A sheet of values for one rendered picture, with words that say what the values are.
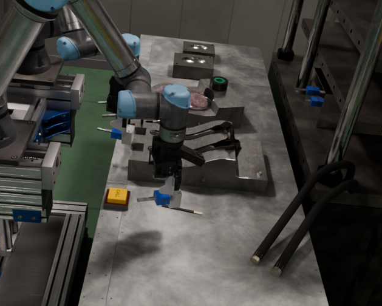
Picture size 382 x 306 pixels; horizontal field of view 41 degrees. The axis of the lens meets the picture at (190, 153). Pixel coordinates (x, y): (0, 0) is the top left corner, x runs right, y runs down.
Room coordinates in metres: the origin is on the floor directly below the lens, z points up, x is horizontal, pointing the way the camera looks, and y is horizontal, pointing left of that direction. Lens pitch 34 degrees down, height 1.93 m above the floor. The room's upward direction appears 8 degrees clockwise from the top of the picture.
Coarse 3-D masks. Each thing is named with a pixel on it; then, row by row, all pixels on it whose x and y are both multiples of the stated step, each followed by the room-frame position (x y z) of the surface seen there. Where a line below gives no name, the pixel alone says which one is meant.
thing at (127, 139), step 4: (128, 124) 1.56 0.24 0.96; (100, 128) 1.54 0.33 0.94; (128, 128) 1.54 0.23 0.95; (132, 128) 1.54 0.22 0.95; (112, 132) 1.52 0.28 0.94; (116, 132) 1.52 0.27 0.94; (120, 132) 1.52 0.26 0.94; (128, 132) 1.51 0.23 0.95; (132, 132) 1.52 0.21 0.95; (112, 136) 1.52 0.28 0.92; (116, 136) 1.52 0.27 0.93; (120, 136) 1.52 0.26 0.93; (124, 136) 1.51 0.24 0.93; (128, 136) 1.51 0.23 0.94; (132, 136) 1.53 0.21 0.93; (124, 140) 1.51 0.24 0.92; (128, 140) 1.51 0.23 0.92; (132, 140) 1.54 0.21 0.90; (128, 144) 1.51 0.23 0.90
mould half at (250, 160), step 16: (192, 128) 1.71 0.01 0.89; (208, 128) 1.67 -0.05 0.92; (144, 144) 1.54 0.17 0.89; (192, 144) 1.59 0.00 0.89; (240, 144) 1.68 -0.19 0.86; (256, 144) 1.70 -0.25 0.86; (128, 160) 1.44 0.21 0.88; (144, 160) 1.45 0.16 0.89; (208, 160) 1.46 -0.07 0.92; (224, 160) 1.46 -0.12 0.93; (240, 160) 1.58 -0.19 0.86; (256, 160) 1.59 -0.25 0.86; (128, 176) 1.44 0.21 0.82; (144, 176) 1.44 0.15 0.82; (192, 176) 1.46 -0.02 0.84; (208, 176) 1.46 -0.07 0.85; (224, 176) 1.46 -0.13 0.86; (240, 176) 1.48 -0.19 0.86; (256, 176) 1.49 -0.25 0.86
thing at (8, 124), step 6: (6, 114) 1.25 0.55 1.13; (0, 120) 1.22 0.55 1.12; (6, 120) 1.24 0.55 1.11; (0, 126) 1.22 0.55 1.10; (6, 126) 1.23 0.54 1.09; (12, 126) 1.26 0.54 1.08; (0, 132) 1.22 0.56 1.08; (6, 132) 1.22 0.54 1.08; (12, 132) 1.24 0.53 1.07; (0, 138) 1.21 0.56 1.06; (6, 138) 1.21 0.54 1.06; (12, 138) 1.24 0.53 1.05; (0, 144) 1.20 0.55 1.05; (6, 144) 1.21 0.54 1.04
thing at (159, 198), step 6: (156, 192) 1.21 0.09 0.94; (180, 192) 1.21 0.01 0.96; (138, 198) 1.19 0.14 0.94; (144, 198) 1.19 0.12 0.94; (150, 198) 1.19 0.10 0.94; (156, 198) 1.19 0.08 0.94; (162, 198) 1.19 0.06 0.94; (168, 198) 1.20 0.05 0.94; (180, 198) 1.21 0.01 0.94; (156, 204) 1.19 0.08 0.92; (162, 204) 1.19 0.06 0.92; (168, 204) 1.20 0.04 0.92; (174, 204) 1.20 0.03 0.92
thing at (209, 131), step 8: (216, 128) 1.67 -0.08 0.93; (224, 128) 1.64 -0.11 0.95; (232, 128) 1.63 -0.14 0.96; (192, 136) 1.65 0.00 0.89; (200, 136) 1.64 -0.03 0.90; (232, 136) 1.61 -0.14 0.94; (208, 144) 1.56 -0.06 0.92; (216, 144) 1.56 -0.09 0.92; (224, 144) 1.56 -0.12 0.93; (232, 144) 1.54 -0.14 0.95; (200, 152) 1.52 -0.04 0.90
